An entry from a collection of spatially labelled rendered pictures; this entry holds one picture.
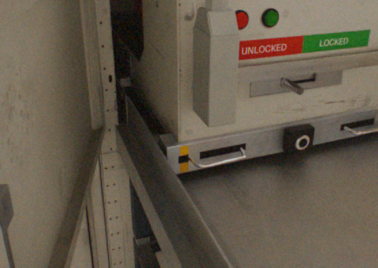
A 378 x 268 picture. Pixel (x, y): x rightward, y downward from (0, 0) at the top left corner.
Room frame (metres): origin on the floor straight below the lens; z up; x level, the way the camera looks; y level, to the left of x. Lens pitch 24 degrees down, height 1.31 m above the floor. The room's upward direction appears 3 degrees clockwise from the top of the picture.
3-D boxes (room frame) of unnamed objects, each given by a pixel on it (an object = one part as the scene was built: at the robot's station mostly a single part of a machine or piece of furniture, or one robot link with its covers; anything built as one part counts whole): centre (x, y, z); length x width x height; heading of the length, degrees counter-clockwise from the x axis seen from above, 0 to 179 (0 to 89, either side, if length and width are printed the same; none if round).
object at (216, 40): (0.63, 0.03, 1.09); 0.08 x 0.05 x 0.17; 26
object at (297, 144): (0.77, -0.14, 0.90); 0.06 x 0.03 x 0.05; 116
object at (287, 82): (0.75, -0.11, 1.02); 0.06 x 0.02 x 0.04; 26
